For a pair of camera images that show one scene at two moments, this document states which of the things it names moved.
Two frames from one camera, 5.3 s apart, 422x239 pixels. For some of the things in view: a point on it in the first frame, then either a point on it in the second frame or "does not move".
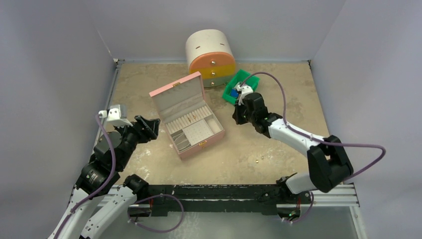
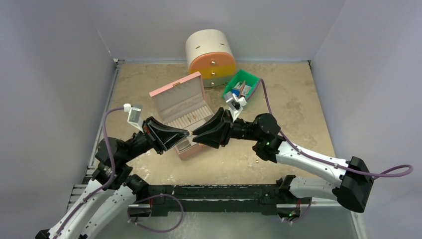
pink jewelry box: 190,124 does not move
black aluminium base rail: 222,199 does not move
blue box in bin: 234,93 does not move
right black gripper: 244,110 → 227,126
